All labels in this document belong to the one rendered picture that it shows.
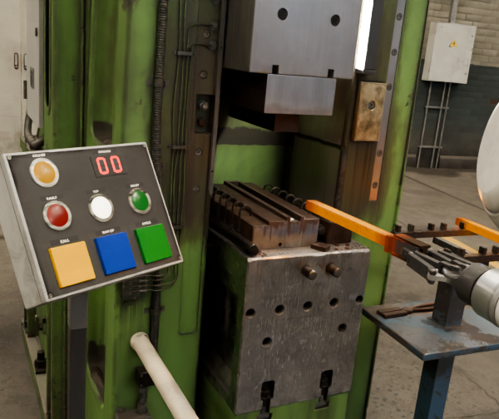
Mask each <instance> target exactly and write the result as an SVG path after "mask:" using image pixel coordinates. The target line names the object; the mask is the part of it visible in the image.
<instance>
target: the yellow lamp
mask: <svg viewBox="0 0 499 419"><path fill-rule="evenodd" d="M33 172H34V175H35V176H36V178H37V179H38V180H39V181H40V182H42V183H44V184H49V183H52V182H53V181H54V180H55V177H56V172H55V170H54V168H53V166H52V165H51V164H49V163H48V162H46V161H39V162H37V163H36V164H35V165H34V168H33Z"/></svg>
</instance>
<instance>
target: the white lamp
mask: <svg viewBox="0 0 499 419"><path fill-rule="evenodd" d="M91 207H92V210H93V212H94V213H95V215H96V216H98V217H100V218H103V219H105V218H107V217H108V216H109V215H110V214H111V205H110V203H109V202H108V201H107V200H106V199H105V198H103V197H96V198H95V199H94V200H93V201H92V205H91Z"/></svg>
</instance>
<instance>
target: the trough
mask: <svg viewBox="0 0 499 419"><path fill-rule="evenodd" d="M230 183H231V184H233V185H235V186H237V187H239V188H240V189H242V190H244V191H245V192H247V193H249V194H251V195H253V196H254V197H256V198H257V199H259V200H262V201H263V202H265V203H266V204H268V205H270V206H272V207H273V208H275V209H277V210H278V211H280V212H282V213H284V214H286V215H288V216H289V217H290V218H293V219H294V220H290V222H300V220H301V217H302V216H299V215H298V214H296V213H294V212H292V211H291V210H289V209H286V208H285V207H283V206H282V205H279V204H277V203H276V202H274V201H273V200H270V199H269V198H267V197H265V196H263V195H262V194H260V193H258V192H256V191H254V190H252V189H251V188H249V187H247V186H246V185H243V184H241V183H240V182H230Z"/></svg>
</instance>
